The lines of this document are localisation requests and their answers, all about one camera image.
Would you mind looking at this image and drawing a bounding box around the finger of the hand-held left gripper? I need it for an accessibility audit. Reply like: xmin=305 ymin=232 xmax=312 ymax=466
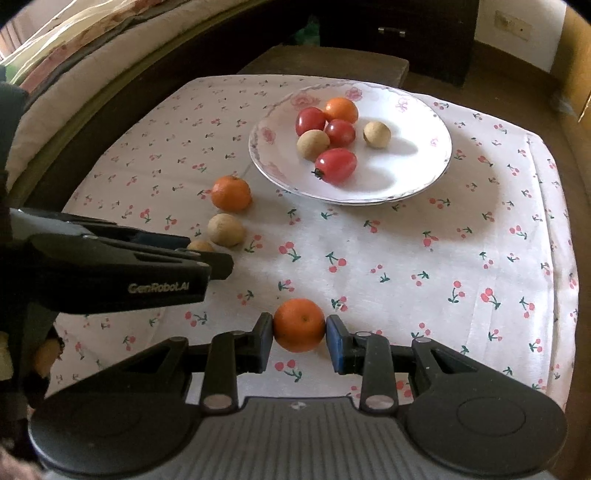
xmin=28 ymin=233 xmax=234 ymax=282
xmin=17 ymin=208 xmax=191 ymax=253

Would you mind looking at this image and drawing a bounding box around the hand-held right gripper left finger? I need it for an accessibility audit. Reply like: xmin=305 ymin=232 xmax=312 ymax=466
xmin=117 ymin=312 xmax=274 ymax=412

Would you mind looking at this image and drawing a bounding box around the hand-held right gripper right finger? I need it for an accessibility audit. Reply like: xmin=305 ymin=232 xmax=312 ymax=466
xmin=326 ymin=315 xmax=481 ymax=414

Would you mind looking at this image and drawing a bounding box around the small orange mandarin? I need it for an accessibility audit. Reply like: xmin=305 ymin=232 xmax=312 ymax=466
xmin=323 ymin=97 xmax=359 ymax=125
xmin=211 ymin=175 xmax=253 ymax=213
xmin=273 ymin=298 xmax=327 ymax=354

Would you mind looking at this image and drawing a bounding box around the red cherry tomato with stem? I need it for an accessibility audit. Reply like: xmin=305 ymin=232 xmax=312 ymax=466
xmin=312 ymin=148 xmax=358 ymax=185

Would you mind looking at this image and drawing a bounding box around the white floral-rimmed plate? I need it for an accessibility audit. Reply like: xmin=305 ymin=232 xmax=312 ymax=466
xmin=248 ymin=84 xmax=454 ymax=206

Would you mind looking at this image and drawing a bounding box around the person's left hand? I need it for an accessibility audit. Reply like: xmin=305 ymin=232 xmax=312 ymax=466
xmin=35 ymin=339 xmax=61 ymax=375

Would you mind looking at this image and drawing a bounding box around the cherry-print white tablecloth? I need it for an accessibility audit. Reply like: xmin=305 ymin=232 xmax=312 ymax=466
xmin=46 ymin=76 xmax=581 ymax=408

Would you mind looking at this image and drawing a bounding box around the beige mattress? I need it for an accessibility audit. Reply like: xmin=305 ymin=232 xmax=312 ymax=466
xmin=4 ymin=0 xmax=259 ymax=178

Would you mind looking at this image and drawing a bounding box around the floral bed blanket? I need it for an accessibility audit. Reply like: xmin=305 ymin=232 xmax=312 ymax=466
xmin=0 ymin=0 xmax=160 ymax=93

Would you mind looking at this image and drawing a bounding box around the wooden stool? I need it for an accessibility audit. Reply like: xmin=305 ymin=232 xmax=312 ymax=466
xmin=237 ymin=45 xmax=411 ymax=88

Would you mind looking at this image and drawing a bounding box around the green bag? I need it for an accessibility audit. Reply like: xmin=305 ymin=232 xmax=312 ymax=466
xmin=295 ymin=16 xmax=321 ymax=47

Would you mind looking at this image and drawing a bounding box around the dark wooden cabinet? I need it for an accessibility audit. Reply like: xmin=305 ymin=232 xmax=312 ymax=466
xmin=318 ymin=0 xmax=479 ymax=89

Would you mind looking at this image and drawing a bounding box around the dark wooden bed frame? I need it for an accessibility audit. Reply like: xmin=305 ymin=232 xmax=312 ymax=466
xmin=4 ymin=9 xmax=319 ymax=213

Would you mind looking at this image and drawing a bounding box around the white wall socket plate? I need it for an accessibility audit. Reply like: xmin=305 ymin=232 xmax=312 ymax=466
xmin=494 ymin=10 xmax=532 ymax=42

